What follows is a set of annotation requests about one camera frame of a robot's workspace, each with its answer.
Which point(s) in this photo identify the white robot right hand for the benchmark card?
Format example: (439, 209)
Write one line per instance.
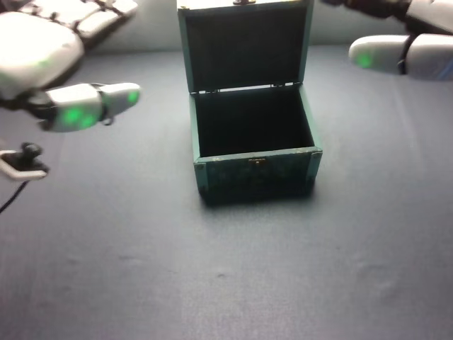
(421, 53)

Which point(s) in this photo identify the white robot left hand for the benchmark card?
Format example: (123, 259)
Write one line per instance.
(35, 53)

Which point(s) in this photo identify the teal blossom print trunk box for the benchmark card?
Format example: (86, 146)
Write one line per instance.
(255, 166)

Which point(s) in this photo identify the grey table cloth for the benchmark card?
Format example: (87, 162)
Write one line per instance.
(226, 269)

